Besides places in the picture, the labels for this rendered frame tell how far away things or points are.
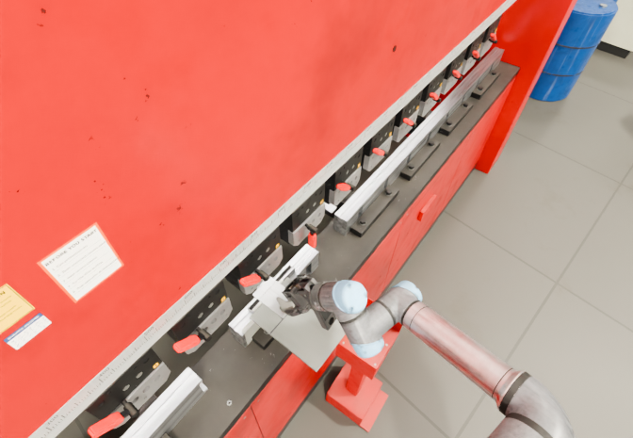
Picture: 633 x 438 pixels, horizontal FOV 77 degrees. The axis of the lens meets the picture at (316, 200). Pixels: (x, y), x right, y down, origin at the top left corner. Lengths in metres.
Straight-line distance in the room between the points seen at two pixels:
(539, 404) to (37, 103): 0.90
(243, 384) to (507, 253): 2.03
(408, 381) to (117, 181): 1.94
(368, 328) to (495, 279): 1.83
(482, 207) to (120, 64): 2.78
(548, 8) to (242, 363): 2.36
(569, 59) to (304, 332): 3.50
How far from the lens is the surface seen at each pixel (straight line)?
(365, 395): 2.13
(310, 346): 1.24
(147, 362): 0.96
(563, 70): 4.24
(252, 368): 1.36
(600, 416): 2.65
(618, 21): 5.50
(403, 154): 1.81
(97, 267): 0.69
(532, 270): 2.89
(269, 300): 1.30
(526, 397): 0.92
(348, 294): 0.93
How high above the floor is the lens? 2.16
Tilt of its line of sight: 49 degrees down
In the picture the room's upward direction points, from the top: 2 degrees clockwise
